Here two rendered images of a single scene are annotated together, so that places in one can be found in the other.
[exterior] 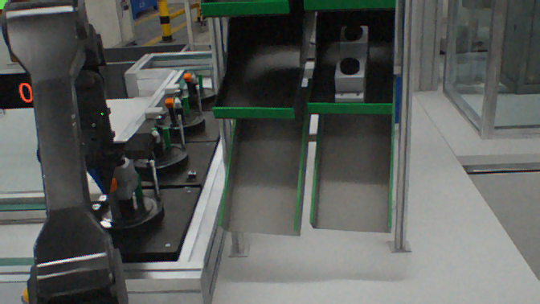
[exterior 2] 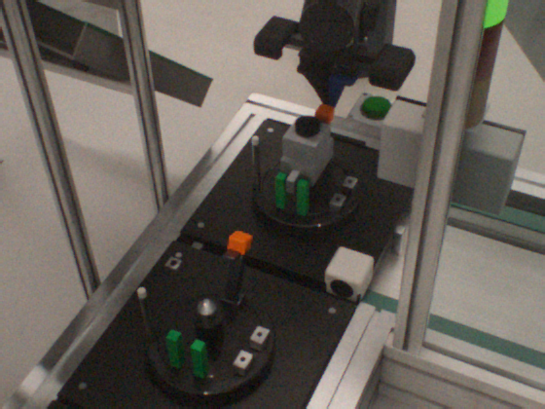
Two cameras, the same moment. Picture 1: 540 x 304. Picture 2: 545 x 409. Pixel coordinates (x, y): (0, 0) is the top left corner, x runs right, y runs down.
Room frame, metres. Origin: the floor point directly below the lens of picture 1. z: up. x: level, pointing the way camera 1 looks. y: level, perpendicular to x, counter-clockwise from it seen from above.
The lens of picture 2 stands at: (1.60, 0.53, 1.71)
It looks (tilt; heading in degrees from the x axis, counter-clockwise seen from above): 45 degrees down; 203
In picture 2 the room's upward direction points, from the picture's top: 2 degrees counter-clockwise
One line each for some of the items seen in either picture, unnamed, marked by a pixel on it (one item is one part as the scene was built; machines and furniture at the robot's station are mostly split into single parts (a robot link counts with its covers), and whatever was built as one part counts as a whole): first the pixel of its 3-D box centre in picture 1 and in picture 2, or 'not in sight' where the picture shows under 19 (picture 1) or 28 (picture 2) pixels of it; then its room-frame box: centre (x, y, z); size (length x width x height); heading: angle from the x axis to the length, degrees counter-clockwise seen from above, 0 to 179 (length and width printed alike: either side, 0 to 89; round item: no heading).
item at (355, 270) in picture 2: (96, 195); (348, 275); (0.99, 0.37, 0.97); 0.05 x 0.05 x 0.04; 86
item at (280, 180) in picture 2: (137, 186); (281, 191); (0.93, 0.27, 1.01); 0.01 x 0.01 x 0.05; 86
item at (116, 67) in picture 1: (133, 74); not in sight; (2.98, 0.76, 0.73); 0.62 x 0.42 x 0.23; 86
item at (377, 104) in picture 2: not in sight; (376, 108); (0.68, 0.31, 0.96); 0.04 x 0.04 x 0.02
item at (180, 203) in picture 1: (128, 222); (307, 202); (0.89, 0.28, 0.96); 0.24 x 0.24 x 0.02; 86
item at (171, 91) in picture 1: (194, 86); not in sight; (1.63, 0.23, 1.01); 0.24 x 0.24 x 0.13; 86
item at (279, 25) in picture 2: (93, 131); (334, 31); (0.82, 0.29, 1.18); 0.19 x 0.06 x 0.08; 86
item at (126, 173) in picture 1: (121, 173); (304, 150); (0.90, 0.28, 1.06); 0.08 x 0.04 x 0.07; 176
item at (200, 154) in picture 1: (157, 145); (208, 324); (1.14, 0.27, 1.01); 0.24 x 0.24 x 0.13; 86
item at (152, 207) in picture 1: (127, 213); (307, 191); (0.89, 0.28, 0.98); 0.14 x 0.14 x 0.02
